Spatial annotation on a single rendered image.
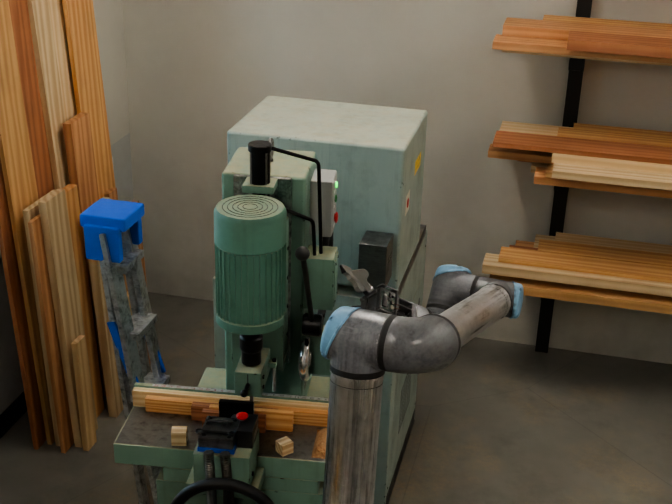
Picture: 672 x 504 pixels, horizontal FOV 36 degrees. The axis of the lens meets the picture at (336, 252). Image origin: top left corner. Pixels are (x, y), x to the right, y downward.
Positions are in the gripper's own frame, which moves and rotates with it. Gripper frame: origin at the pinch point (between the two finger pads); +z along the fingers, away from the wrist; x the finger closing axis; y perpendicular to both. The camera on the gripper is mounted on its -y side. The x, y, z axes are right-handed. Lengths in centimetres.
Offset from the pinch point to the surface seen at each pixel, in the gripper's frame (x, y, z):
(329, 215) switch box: -31.1, -15.2, -6.1
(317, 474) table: 35.0, -25.9, -18.6
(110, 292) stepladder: -34, -112, 12
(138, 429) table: 27, -57, 17
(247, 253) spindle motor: -4.6, -6.9, 21.5
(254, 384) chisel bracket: 15.2, -31.8, -0.2
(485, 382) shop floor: -70, -133, -179
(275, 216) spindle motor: -12.8, 0.2, 19.5
